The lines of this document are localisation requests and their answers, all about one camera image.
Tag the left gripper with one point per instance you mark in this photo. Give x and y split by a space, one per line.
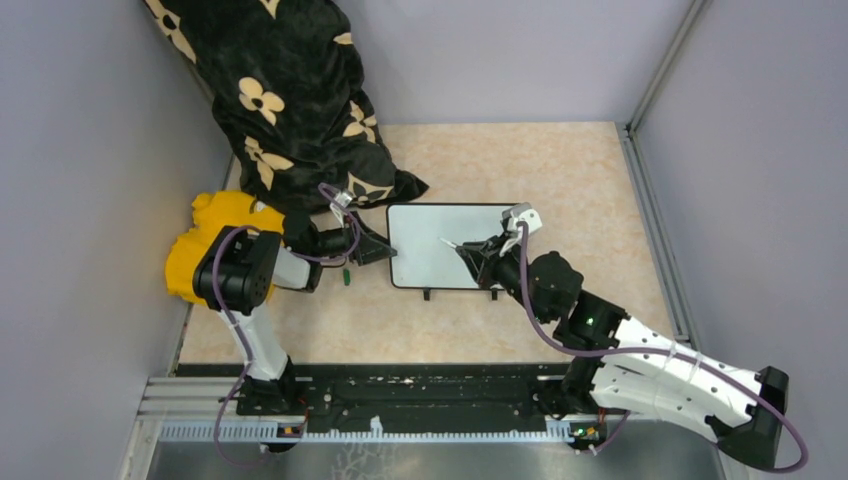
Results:
369 249

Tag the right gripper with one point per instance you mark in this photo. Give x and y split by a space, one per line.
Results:
484 259

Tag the green white marker pen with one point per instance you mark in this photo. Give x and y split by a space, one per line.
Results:
449 243

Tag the white whiteboard black frame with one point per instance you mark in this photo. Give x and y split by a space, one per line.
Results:
425 263

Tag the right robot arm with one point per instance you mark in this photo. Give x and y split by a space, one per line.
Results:
622 364

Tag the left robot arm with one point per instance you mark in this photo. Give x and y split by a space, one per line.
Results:
237 274

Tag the yellow cloth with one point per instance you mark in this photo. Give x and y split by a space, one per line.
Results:
212 212

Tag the black floral blanket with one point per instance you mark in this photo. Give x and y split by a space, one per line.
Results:
287 84

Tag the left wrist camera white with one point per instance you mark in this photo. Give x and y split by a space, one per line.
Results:
339 205

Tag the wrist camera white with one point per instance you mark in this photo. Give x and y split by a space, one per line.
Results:
339 205
518 222

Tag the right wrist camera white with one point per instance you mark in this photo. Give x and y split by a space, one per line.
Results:
518 222

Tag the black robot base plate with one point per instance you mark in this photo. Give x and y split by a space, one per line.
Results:
417 398

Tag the aluminium frame rail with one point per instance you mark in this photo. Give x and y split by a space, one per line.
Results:
629 133

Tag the white slotted cable duct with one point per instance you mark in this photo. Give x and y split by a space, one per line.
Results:
274 432

